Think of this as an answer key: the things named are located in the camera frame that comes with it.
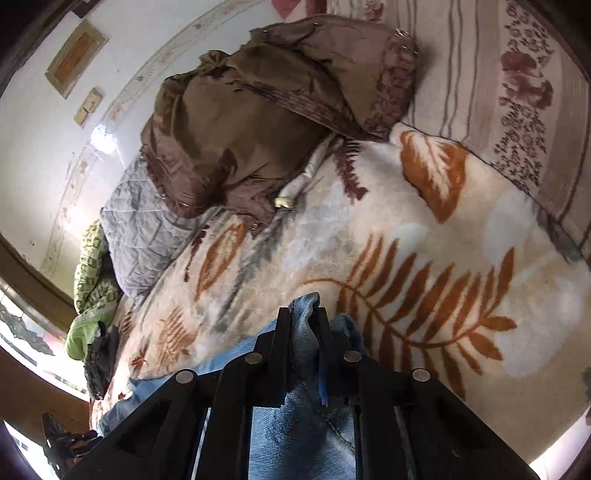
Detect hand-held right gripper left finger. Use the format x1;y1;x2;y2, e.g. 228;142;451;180
69;307;297;480

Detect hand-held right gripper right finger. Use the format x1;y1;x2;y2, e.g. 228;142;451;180
316;306;541;480

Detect light blue denim pants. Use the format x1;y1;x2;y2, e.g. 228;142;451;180
97;292;370;480

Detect dark grey garment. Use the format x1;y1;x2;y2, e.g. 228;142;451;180
83;323;123;400

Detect stained glass window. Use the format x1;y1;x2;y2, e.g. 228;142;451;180
0;277;88;398

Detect leaf print fleece blanket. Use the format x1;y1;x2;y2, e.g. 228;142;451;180
90;124;591;467

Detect green patterned blanket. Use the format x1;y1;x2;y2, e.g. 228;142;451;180
65;219;123;361

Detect grey quilted pillow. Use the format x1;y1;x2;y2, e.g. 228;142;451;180
100;157;222;305

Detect brown quilted comforter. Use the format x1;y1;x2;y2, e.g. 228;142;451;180
141;14;419;238

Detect striped floral bed sheet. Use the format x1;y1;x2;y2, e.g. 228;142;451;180
272;0;591;264

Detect beige wall switch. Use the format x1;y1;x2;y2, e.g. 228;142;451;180
74;88;103;127

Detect framed wall panel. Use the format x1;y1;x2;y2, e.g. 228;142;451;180
45;21;109;100

